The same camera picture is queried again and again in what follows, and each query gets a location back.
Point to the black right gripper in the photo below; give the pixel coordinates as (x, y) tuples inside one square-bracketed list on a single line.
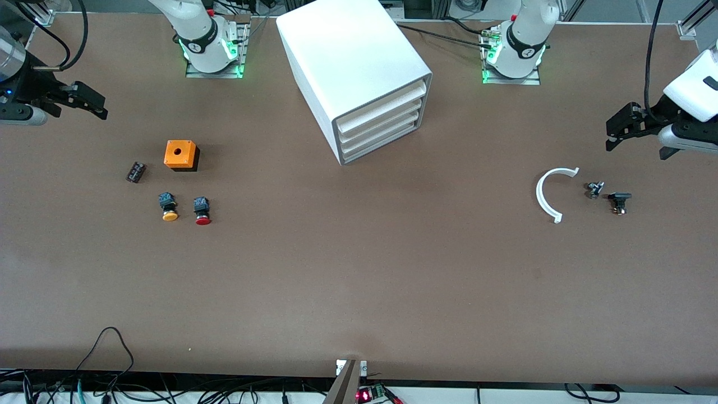
[(35, 85)]

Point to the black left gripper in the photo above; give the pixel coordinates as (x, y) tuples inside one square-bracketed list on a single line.
[(659, 113)]

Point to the red mushroom push button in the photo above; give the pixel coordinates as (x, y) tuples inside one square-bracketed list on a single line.
[(202, 206)]

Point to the white plastic drawer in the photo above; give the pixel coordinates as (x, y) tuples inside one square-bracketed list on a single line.
[(381, 120), (381, 144), (381, 106), (381, 133)]

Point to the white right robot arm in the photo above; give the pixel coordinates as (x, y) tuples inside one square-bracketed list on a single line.
[(196, 28)]

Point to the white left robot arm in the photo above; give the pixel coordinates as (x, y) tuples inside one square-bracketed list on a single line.
[(527, 33)]

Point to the orange mushroom push button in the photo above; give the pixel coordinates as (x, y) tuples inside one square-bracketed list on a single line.
[(169, 215)]

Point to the white drawer cabinet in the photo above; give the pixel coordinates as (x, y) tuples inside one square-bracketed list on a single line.
[(348, 50)]

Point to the small chrome metal fitting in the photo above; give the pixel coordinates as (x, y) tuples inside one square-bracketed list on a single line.
[(594, 189)]

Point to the small black terminal block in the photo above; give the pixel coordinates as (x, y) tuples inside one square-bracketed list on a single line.
[(136, 172)]

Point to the circuit board with red light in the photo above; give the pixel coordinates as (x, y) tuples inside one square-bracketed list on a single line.
[(367, 395)]

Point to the black flat-head switch part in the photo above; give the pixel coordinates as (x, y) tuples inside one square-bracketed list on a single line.
[(619, 197)]

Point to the aluminium frame corner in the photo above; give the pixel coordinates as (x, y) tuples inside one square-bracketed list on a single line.
[(44, 17), (691, 25)]

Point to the orange button enclosure box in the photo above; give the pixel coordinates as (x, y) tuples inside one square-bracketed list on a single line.
[(179, 152)]

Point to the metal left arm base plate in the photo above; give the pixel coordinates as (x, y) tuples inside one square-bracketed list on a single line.
[(527, 81)]

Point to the brown slanted post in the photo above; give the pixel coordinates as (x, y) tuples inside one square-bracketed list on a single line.
[(345, 387)]

